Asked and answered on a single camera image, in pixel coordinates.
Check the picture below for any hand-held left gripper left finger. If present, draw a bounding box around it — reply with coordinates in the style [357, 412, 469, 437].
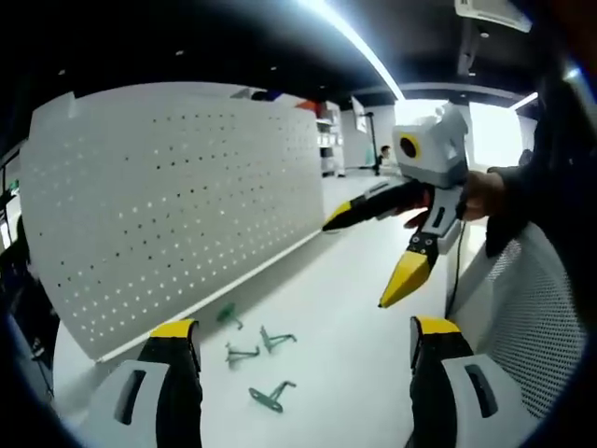
[86, 318, 204, 448]

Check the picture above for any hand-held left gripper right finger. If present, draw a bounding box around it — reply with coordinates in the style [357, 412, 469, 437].
[409, 315, 529, 448]

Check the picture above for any green hook assembly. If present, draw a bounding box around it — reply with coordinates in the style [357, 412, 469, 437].
[247, 380, 298, 414]
[258, 324, 299, 355]
[215, 302, 244, 330]
[225, 342, 261, 371]

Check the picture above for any white perforated mounting plate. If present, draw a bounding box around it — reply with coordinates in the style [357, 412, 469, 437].
[18, 82, 326, 363]

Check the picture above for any person's right hand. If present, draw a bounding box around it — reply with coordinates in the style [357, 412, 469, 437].
[459, 169, 508, 224]

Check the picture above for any black tripod stand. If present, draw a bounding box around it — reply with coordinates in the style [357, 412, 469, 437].
[363, 111, 382, 177]

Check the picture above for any white storage shelf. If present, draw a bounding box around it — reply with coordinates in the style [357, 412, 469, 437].
[315, 99, 349, 179]

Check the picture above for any white mesh chair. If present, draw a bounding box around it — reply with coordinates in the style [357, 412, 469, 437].
[444, 222, 590, 421]

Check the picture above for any ceiling light strip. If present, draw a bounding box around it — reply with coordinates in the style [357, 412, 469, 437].
[321, 0, 408, 102]

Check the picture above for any white air conditioner unit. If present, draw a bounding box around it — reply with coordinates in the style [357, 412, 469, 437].
[453, 0, 534, 34]

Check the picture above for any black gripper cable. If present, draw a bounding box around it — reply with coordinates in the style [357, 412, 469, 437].
[448, 218, 468, 307]

